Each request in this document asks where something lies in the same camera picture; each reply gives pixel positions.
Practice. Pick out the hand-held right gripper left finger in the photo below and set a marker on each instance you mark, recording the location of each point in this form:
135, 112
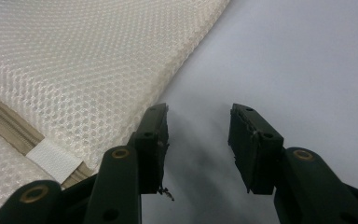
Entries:
150, 149

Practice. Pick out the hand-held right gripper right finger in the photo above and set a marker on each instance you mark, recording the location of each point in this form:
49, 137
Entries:
254, 149

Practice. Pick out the white mesh laundry bag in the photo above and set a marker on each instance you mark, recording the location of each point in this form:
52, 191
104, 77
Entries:
74, 68

